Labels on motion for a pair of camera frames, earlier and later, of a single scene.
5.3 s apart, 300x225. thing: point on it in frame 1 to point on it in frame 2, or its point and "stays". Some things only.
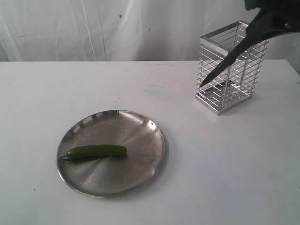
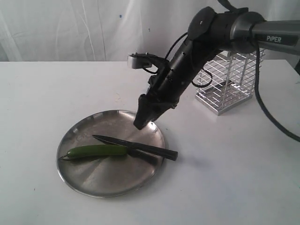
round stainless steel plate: [115, 176] stays
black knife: [254, 33] to [143, 147]
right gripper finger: [275, 17] to [157, 109]
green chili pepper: [92, 150] stays
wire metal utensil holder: [235, 85] stays
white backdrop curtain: [122, 30] stays
